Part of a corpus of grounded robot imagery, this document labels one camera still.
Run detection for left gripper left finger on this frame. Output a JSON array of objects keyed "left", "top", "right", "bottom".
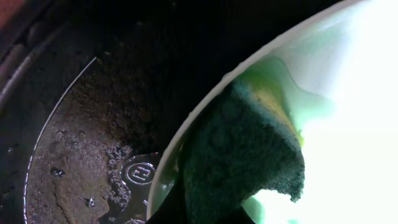
[{"left": 146, "top": 183, "right": 188, "bottom": 224}]

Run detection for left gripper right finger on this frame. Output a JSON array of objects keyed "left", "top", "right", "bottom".
[{"left": 217, "top": 207, "right": 255, "bottom": 224}]

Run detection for dark green sponge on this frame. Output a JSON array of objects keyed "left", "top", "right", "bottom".
[{"left": 179, "top": 74, "right": 305, "bottom": 223}]

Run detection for light green plate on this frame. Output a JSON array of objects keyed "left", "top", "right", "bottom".
[{"left": 146, "top": 0, "right": 397, "bottom": 223}]

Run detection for round black serving tray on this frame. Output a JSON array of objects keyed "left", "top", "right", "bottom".
[{"left": 1, "top": 0, "right": 335, "bottom": 223}]

